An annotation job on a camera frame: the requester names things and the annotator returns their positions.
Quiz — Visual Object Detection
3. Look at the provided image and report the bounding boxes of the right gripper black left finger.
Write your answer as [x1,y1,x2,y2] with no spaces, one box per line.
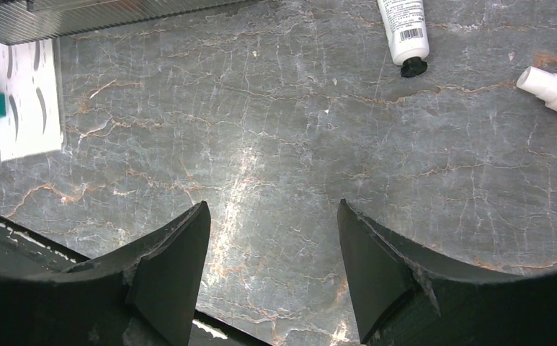
[0,200,213,346]

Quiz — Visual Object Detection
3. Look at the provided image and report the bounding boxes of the clear acrylic drawer organizer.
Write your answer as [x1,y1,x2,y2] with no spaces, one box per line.
[0,0,237,45]

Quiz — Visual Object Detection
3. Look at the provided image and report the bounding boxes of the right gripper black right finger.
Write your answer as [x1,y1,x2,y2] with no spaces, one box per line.
[337,200,557,345]

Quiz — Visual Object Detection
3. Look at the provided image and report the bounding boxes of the eyebrow stencil card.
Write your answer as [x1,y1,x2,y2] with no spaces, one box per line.
[0,39,64,161]

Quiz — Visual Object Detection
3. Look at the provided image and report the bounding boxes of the white cosmetic tube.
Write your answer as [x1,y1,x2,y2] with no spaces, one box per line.
[378,0,430,78]

